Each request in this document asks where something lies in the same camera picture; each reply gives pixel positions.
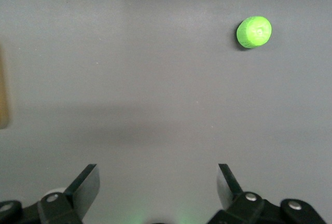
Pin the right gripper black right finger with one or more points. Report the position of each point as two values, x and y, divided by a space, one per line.
238 203

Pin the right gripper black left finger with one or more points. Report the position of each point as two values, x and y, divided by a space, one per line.
77 198

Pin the green apple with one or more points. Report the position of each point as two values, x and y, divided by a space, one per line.
254 32

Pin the yellow plastic tray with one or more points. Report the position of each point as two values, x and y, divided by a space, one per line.
3 91

